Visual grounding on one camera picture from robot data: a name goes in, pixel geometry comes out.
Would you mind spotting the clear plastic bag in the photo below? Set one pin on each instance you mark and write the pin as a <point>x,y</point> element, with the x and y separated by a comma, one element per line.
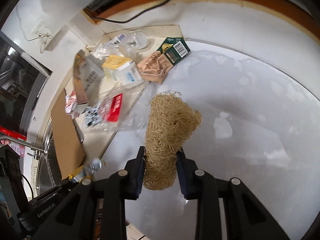
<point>108,110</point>

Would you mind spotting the white and yellow medicine box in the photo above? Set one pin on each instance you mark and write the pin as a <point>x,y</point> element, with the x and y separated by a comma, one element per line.
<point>121,69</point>

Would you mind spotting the dark window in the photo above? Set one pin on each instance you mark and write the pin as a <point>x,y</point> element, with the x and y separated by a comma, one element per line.
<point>22,80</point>

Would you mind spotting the crumpled red white wrapper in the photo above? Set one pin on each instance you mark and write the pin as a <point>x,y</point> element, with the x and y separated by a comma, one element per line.
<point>71,103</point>

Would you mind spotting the red and white box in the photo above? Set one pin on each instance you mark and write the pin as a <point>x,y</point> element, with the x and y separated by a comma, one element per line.
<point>114,112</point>

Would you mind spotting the white wall socket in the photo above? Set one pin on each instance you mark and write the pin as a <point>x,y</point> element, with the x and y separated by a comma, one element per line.
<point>41,31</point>

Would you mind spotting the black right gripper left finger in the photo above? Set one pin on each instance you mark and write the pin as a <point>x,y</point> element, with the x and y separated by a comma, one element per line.
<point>126,184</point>

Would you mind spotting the tan loofah sponge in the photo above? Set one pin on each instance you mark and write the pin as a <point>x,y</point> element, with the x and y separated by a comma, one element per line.
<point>171,123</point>

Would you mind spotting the brown cardboard sheet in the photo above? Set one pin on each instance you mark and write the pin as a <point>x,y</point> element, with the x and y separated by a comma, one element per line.
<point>68,148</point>

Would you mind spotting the steel kitchen faucet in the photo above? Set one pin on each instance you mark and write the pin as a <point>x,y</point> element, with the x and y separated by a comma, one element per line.
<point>37,148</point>

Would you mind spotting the stainless steel sink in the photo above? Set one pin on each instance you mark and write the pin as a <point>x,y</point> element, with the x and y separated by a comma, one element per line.
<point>48,172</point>

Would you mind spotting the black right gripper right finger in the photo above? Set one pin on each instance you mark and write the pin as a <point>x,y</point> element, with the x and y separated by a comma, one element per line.
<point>199,185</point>

